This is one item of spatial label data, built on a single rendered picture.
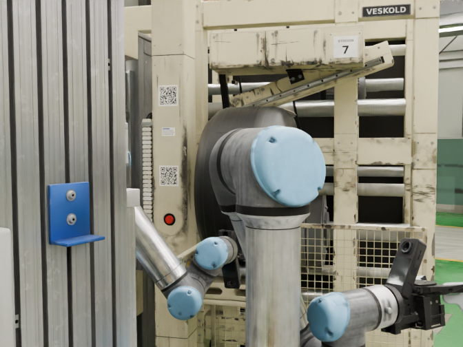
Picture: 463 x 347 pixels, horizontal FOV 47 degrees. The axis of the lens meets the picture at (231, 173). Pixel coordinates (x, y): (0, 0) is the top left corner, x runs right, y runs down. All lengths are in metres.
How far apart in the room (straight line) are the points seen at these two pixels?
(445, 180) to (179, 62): 9.39
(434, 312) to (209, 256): 0.53
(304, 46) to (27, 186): 1.51
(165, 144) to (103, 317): 1.12
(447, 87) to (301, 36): 9.09
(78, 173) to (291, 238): 0.34
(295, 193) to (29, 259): 0.39
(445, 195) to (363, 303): 10.14
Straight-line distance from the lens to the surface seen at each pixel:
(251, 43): 2.18
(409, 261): 1.05
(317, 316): 0.94
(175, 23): 2.00
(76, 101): 0.87
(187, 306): 1.23
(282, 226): 0.81
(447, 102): 11.13
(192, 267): 1.37
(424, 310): 1.07
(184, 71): 1.96
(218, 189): 0.92
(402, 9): 2.48
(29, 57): 0.83
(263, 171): 0.76
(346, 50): 2.13
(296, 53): 2.14
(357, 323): 0.95
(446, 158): 11.03
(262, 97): 2.28
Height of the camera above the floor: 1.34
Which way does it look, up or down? 3 degrees down
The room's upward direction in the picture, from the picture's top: straight up
